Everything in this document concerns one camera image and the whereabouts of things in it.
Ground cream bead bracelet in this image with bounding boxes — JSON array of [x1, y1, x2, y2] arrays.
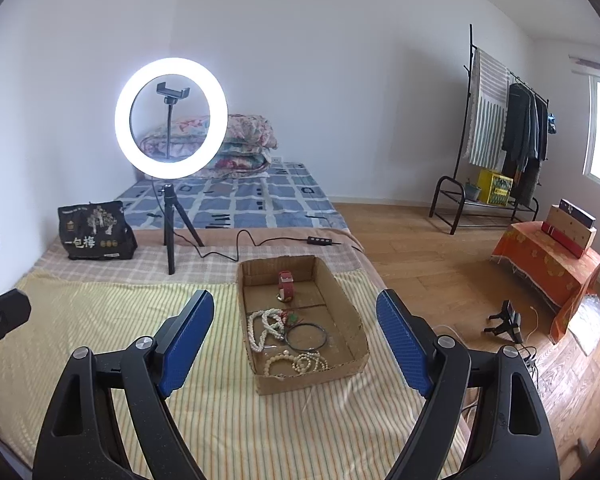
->
[[263, 351, 299, 377]]

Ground black cable with remote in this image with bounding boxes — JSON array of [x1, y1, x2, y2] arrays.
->
[[172, 228, 366, 264]]

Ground black clothes rack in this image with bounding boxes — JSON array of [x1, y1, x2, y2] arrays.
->
[[429, 41, 555, 234]]

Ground dark blue bangle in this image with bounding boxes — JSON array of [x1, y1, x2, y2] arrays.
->
[[284, 322, 328, 352]]

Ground yellow green box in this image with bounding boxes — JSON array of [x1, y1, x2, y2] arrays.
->
[[478, 169, 514, 206]]

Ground yellow striped blanket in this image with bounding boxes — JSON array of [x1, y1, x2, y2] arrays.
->
[[0, 271, 424, 479]]

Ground dark hanging clothes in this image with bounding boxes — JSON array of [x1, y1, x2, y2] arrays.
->
[[502, 82, 550, 207]]

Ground white power strip cables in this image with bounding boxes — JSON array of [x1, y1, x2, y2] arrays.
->
[[429, 303, 544, 421]]

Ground blue checked bedsheet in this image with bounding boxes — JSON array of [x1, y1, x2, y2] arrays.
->
[[113, 160, 351, 232]]

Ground pink checked bedsheet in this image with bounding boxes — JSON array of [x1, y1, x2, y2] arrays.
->
[[31, 228, 384, 287]]

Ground long thin pearl necklace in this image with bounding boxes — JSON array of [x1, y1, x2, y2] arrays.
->
[[290, 351, 330, 376]]

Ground folded floral quilt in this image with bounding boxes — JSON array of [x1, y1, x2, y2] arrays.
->
[[135, 114, 277, 177]]

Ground multi-strand white pearl bracelet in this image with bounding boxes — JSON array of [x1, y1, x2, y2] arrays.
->
[[247, 308, 287, 354]]

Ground red leather strap watch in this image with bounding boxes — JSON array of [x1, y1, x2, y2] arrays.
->
[[277, 270, 294, 302]]

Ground small black floor tripod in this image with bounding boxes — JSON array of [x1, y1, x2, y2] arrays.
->
[[483, 300, 524, 344]]

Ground orange cloth covered table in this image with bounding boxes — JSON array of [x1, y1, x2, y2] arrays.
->
[[491, 221, 600, 344]]

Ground red cord jade pendant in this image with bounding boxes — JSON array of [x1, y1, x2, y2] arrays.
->
[[278, 310, 300, 332]]

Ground black snack bag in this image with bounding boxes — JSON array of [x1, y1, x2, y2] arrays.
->
[[57, 200, 137, 260]]

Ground red tan gift box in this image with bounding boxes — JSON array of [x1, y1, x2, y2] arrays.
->
[[541, 198, 597, 258]]

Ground white ring light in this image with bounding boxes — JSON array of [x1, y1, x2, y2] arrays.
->
[[114, 58, 228, 180]]

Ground open cardboard box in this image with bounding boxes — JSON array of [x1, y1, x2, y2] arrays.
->
[[237, 256, 370, 396]]

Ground striped hanging towel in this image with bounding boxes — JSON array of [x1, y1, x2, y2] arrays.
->
[[465, 48, 509, 172]]

